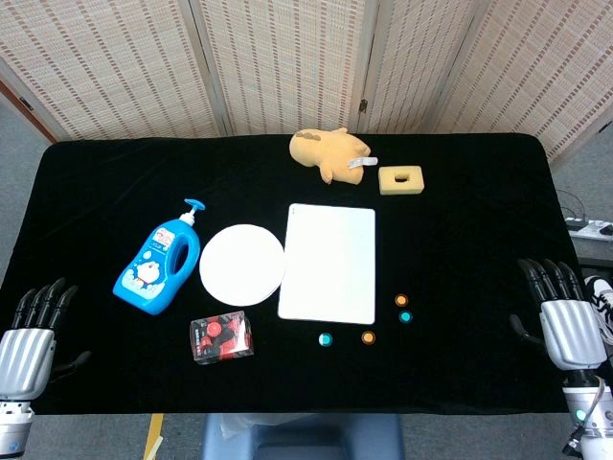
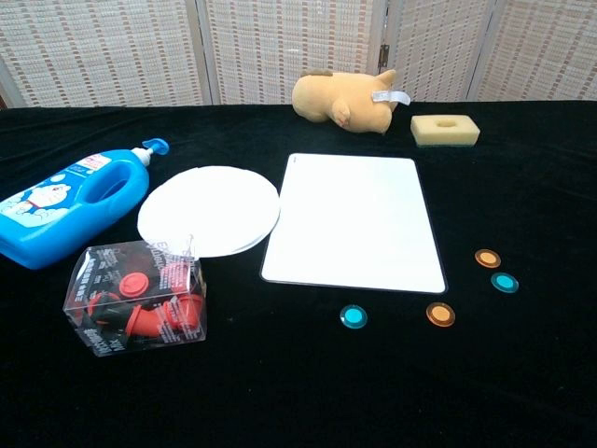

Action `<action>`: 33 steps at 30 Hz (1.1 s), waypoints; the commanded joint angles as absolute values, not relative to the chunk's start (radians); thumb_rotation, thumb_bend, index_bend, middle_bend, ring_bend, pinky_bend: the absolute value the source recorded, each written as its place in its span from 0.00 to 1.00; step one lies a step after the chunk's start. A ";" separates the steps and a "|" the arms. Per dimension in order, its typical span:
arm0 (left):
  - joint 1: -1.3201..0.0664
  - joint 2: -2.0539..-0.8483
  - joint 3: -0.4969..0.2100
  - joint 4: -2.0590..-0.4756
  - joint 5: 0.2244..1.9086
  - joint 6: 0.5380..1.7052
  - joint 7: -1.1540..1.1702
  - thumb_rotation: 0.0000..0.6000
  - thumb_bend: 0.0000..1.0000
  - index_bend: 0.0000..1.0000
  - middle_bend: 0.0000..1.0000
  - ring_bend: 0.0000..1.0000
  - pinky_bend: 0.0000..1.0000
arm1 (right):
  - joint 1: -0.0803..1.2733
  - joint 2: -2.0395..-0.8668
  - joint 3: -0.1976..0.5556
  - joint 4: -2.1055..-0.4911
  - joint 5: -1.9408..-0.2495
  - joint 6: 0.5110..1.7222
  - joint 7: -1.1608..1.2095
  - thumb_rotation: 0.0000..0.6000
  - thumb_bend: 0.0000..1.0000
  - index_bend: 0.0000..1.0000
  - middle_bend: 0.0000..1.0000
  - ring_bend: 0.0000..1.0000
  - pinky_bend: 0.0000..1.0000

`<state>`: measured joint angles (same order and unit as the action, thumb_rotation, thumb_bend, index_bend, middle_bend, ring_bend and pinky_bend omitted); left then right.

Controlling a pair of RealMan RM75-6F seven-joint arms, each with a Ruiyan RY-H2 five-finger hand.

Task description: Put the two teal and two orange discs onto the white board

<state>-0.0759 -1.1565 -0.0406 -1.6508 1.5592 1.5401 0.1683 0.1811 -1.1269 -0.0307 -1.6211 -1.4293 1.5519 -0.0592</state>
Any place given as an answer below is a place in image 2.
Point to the small orange token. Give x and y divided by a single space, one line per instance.
487 258
440 314

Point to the white magnetic board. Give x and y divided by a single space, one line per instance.
354 224

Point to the blue pump soap bottle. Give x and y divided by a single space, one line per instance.
56 210

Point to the white round pad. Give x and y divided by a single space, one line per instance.
210 210

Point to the tan plush toy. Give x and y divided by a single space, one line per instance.
326 98

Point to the black tablecloth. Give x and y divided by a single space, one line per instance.
298 396

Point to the woven folding screen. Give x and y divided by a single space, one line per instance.
280 46

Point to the clear box with red parts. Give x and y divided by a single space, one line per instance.
135 303

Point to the yellow sponge with hole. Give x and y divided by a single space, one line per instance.
466 131

